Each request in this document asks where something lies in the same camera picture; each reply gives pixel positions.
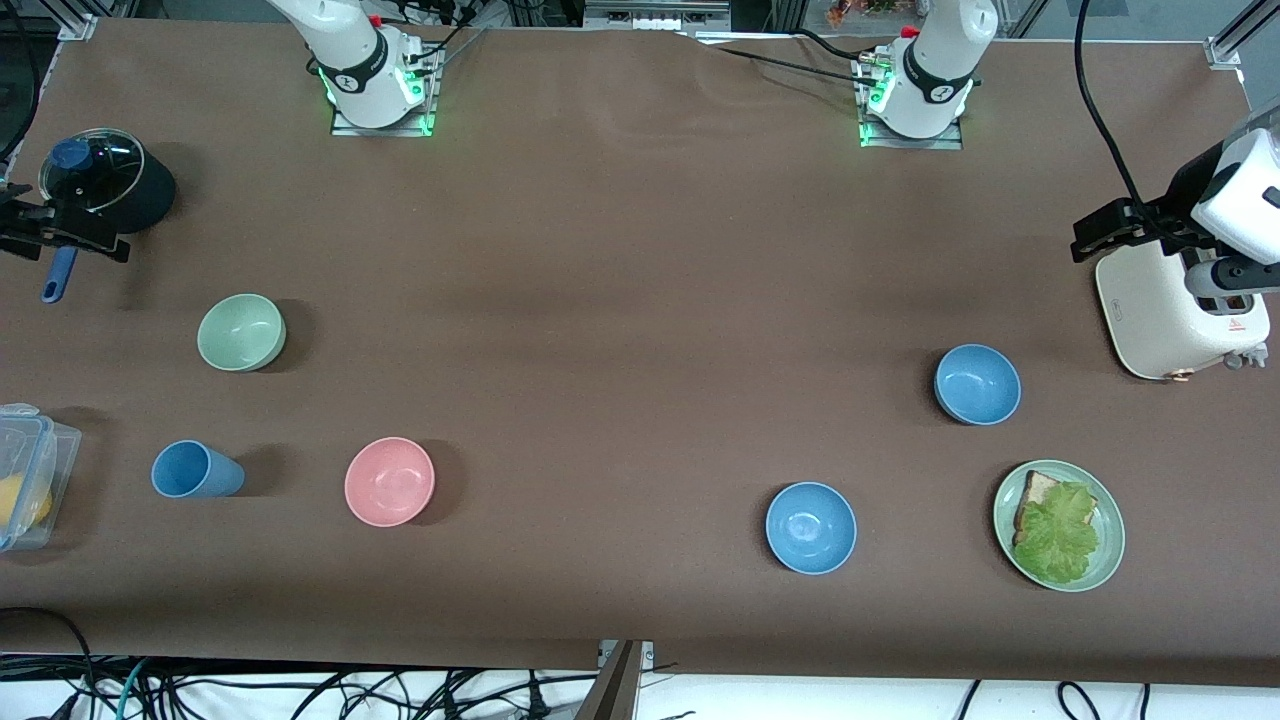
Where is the teal cable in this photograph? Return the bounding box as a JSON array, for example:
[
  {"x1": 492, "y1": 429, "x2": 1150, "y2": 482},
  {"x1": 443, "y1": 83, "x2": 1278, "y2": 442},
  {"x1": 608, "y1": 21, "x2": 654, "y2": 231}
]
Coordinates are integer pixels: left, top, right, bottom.
[{"x1": 113, "y1": 658, "x2": 153, "y2": 720}]

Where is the pink bowl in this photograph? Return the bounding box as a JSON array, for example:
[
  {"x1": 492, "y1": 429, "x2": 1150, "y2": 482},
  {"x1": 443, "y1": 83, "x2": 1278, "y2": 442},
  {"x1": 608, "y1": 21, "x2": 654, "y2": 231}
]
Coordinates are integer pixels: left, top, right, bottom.
[{"x1": 344, "y1": 437, "x2": 436, "y2": 528}]

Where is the green lettuce leaf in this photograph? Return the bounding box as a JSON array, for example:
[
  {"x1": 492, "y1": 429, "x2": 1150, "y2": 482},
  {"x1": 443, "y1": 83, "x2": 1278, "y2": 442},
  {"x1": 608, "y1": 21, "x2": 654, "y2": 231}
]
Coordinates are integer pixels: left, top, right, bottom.
[{"x1": 1012, "y1": 482, "x2": 1100, "y2": 585}]

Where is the brown table mat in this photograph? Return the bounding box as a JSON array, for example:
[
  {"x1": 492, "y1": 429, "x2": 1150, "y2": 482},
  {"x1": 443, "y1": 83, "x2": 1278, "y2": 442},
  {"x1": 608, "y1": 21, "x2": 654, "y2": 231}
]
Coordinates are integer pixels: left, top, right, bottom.
[{"x1": 0, "y1": 15, "x2": 1280, "y2": 691}]

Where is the yellow fruit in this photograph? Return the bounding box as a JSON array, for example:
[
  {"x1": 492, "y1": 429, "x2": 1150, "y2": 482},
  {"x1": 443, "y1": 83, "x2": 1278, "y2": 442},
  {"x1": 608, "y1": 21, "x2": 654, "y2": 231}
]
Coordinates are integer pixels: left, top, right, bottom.
[{"x1": 0, "y1": 475, "x2": 53, "y2": 531}]

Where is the glass lid with blue knob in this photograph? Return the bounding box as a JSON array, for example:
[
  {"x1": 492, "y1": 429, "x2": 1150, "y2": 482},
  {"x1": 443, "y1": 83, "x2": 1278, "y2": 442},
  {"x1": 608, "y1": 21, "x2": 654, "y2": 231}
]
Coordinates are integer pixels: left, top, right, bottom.
[{"x1": 38, "y1": 127, "x2": 146, "y2": 214}]

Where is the green plate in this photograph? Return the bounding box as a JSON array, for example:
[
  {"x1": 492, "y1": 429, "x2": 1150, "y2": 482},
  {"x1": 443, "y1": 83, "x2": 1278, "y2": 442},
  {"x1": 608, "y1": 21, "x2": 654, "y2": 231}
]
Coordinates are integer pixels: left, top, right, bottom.
[{"x1": 993, "y1": 459, "x2": 1126, "y2": 593}]

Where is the aluminium frame profile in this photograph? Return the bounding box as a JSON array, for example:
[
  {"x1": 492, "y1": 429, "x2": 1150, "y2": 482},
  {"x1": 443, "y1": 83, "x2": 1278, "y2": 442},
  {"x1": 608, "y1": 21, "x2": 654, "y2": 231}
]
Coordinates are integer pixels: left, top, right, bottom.
[{"x1": 1205, "y1": 0, "x2": 1280, "y2": 71}]

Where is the black pot with blue handle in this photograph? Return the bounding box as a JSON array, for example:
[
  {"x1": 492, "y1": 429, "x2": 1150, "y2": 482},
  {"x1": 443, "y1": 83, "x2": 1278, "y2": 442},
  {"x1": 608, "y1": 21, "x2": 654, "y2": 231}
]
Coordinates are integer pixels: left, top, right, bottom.
[{"x1": 40, "y1": 135, "x2": 178, "y2": 304}]

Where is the green bowl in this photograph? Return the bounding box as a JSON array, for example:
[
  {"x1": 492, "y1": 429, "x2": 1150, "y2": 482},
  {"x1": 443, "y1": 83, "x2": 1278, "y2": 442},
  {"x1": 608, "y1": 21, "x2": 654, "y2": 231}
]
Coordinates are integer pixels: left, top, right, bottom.
[{"x1": 197, "y1": 293, "x2": 287, "y2": 373}]

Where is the white bread slice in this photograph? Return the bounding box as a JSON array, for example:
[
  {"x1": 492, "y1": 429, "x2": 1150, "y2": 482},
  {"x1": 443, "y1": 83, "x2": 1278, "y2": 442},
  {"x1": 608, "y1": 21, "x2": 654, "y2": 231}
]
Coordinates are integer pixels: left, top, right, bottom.
[{"x1": 1013, "y1": 470, "x2": 1099, "y2": 546}]

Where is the grey stand beam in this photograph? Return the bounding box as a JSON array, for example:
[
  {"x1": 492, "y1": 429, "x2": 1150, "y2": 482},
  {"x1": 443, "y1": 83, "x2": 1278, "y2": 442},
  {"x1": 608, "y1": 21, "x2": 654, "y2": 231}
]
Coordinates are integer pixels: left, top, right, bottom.
[{"x1": 575, "y1": 640, "x2": 656, "y2": 720}]

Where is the clear plastic container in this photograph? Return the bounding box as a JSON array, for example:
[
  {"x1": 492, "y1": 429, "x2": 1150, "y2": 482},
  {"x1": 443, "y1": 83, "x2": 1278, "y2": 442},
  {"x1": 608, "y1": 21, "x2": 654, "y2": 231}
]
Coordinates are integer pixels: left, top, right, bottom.
[{"x1": 0, "y1": 403, "x2": 83, "y2": 553}]

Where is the white power strip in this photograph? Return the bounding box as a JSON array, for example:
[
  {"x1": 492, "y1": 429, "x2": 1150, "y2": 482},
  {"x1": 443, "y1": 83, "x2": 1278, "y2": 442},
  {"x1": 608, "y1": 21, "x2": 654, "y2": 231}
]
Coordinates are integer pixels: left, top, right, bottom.
[{"x1": 583, "y1": 0, "x2": 733, "y2": 33}]

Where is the blue bowl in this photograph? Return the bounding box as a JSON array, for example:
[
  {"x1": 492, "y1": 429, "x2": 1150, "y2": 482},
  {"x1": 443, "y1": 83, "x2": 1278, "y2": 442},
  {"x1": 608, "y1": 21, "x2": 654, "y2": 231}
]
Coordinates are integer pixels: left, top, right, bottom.
[
  {"x1": 934, "y1": 344, "x2": 1022, "y2": 427},
  {"x1": 765, "y1": 482, "x2": 858, "y2": 576}
]

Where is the blue cup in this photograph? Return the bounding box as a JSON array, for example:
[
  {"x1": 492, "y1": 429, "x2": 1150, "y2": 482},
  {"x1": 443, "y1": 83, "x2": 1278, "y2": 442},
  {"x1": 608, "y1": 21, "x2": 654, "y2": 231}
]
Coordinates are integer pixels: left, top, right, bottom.
[{"x1": 151, "y1": 440, "x2": 246, "y2": 499}]

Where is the cream toaster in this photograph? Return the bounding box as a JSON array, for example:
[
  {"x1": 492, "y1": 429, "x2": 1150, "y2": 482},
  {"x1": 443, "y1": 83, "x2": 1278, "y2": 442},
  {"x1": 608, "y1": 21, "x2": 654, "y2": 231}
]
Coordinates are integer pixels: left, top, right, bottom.
[{"x1": 1095, "y1": 240, "x2": 1271, "y2": 382}]

